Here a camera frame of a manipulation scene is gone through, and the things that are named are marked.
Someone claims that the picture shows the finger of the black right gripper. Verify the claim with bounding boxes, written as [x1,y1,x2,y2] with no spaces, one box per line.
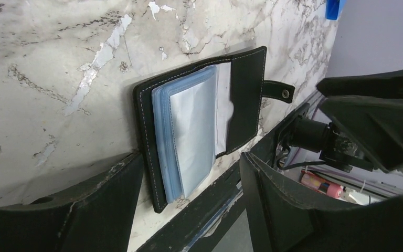
[316,70,403,173]

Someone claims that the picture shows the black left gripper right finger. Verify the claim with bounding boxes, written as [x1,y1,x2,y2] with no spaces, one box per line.
[239,152,403,251]

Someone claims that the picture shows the black leather card holder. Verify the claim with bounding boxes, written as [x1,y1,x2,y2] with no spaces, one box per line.
[132,46,295,213]

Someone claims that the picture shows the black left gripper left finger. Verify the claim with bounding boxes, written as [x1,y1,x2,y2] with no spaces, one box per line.
[0,153,144,251]

